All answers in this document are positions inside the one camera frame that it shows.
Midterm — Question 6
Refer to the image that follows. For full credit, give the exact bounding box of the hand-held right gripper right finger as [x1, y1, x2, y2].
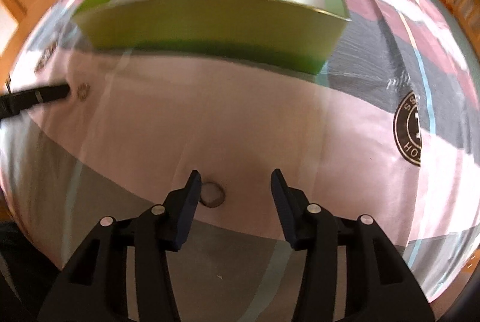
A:
[271, 168, 436, 322]

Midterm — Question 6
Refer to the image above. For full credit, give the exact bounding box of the small metal ring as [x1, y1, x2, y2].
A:
[199, 181, 226, 209]

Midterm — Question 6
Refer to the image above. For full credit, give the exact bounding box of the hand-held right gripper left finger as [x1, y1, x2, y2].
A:
[37, 169, 202, 322]

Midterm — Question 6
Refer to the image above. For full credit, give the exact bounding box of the pink grey printed bed sheet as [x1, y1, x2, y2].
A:
[0, 0, 480, 308]

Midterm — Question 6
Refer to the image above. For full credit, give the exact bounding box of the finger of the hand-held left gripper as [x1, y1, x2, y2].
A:
[0, 83, 71, 120]

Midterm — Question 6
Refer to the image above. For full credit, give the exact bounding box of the green cardboard box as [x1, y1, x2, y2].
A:
[72, 0, 351, 75]

